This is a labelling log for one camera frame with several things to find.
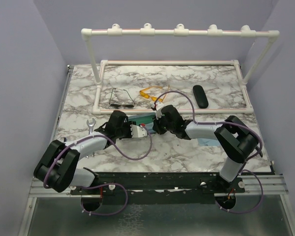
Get blue-grey glasses case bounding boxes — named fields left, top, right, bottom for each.
left=128, top=113, right=155, bottom=125

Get black wire-frame sunglasses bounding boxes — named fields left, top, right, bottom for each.
left=109, top=88, right=136, bottom=109

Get light blue cleaning cloth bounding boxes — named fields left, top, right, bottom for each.
left=145, top=123, right=156, bottom=134

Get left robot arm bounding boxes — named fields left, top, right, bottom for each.
left=33, top=111, right=136, bottom=193

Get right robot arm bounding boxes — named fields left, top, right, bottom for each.
left=153, top=105, right=262, bottom=192

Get orange plastic sunglasses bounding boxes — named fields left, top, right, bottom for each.
left=139, top=86, right=163, bottom=102

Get silver wrench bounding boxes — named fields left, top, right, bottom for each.
left=86, top=118, right=96, bottom=135

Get black glasses case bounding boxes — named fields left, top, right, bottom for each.
left=193, top=85, right=208, bottom=109

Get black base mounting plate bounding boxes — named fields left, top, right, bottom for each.
left=70, top=172, right=245, bottom=205

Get white PVC pipe rack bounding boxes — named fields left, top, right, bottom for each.
left=81, top=23, right=280, bottom=115

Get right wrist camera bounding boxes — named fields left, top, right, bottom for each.
left=153, top=101, right=165, bottom=119

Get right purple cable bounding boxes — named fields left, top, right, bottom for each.
left=153, top=90, right=264, bottom=214

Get aluminium extrusion rail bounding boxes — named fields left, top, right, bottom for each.
left=28, top=176, right=74, bottom=198

